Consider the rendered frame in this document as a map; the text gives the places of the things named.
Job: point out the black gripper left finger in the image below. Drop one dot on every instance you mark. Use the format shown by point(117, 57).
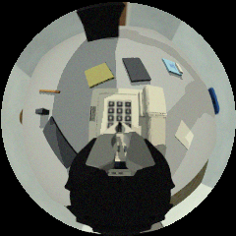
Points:
point(97, 154)

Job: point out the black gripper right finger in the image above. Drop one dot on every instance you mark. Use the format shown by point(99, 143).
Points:
point(142, 154)

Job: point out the cream flat sheet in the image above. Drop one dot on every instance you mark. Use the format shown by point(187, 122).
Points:
point(184, 135)

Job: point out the beige desk phone body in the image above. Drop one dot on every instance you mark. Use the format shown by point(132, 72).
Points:
point(109, 105)

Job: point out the beige rectangular block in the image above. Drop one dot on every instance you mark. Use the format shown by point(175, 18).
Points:
point(179, 68)

